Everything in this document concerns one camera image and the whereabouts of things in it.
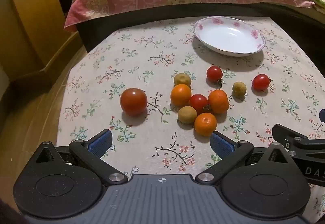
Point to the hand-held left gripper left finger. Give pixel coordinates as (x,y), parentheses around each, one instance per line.
(101,143)

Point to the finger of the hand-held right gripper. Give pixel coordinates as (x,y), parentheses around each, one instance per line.
(292,141)
(322,115)

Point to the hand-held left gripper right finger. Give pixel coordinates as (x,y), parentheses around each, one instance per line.
(221,144)

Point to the small orange tangerine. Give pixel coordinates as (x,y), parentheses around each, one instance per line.
(180,95)
(218,101)
(205,124)

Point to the tan longan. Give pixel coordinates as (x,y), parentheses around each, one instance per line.
(239,89)
(187,114)
(182,79)

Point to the red cherry tomato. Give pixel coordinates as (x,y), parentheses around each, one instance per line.
(260,82)
(214,74)
(198,103)

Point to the large red tomato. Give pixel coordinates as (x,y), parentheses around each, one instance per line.
(133,101)

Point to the white floral rim plate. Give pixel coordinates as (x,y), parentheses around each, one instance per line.
(228,36)

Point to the wooden nightstand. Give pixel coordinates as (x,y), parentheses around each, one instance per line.
(30,10)

